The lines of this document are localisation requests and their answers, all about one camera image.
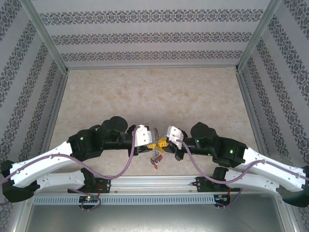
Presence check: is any metal disc keyring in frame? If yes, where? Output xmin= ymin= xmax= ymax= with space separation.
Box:
xmin=151 ymin=127 xmax=165 ymax=162

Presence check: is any right circuit board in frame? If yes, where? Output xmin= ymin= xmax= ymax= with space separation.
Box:
xmin=214 ymin=194 xmax=230 ymax=203

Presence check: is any circuit board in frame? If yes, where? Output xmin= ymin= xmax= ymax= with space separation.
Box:
xmin=79 ymin=195 xmax=100 ymax=203
xmin=214 ymin=194 xmax=230 ymax=203

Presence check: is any left circuit board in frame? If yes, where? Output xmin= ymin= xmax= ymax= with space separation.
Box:
xmin=79 ymin=195 xmax=100 ymax=203

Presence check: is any grey metal tray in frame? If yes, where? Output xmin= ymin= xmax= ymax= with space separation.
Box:
xmin=14 ymin=193 xmax=300 ymax=232

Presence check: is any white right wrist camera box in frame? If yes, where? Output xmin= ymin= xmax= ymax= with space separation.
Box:
xmin=166 ymin=125 xmax=186 ymax=148

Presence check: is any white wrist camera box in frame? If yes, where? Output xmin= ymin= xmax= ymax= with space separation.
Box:
xmin=133 ymin=124 xmax=155 ymax=147
xmin=166 ymin=125 xmax=186 ymax=148

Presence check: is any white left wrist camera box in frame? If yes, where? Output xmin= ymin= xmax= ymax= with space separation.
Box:
xmin=133 ymin=124 xmax=155 ymax=147

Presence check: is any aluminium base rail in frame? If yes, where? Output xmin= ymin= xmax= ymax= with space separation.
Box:
xmin=96 ymin=174 xmax=232 ymax=194

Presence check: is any grey slotted cable duct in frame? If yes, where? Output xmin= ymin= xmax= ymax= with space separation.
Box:
xmin=32 ymin=195 xmax=215 ymax=205

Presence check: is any aluminium right side rail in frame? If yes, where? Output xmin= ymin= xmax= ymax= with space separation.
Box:
xmin=236 ymin=71 xmax=268 ymax=158

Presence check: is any aluminium left side rail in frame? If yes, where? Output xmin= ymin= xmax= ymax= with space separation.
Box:
xmin=41 ymin=71 xmax=70 ymax=155

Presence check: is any aluminium rear frame beam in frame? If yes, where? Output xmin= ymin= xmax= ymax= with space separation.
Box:
xmin=65 ymin=63 xmax=239 ymax=71

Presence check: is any aluminium right frame post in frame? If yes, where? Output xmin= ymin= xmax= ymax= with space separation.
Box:
xmin=235 ymin=0 xmax=283 ymax=73

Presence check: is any aluminium frame post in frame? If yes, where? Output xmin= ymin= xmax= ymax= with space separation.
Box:
xmin=235 ymin=0 xmax=283 ymax=73
xmin=20 ymin=0 xmax=70 ymax=73

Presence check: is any aluminium left frame post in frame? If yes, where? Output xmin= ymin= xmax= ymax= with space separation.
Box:
xmin=20 ymin=0 xmax=70 ymax=73

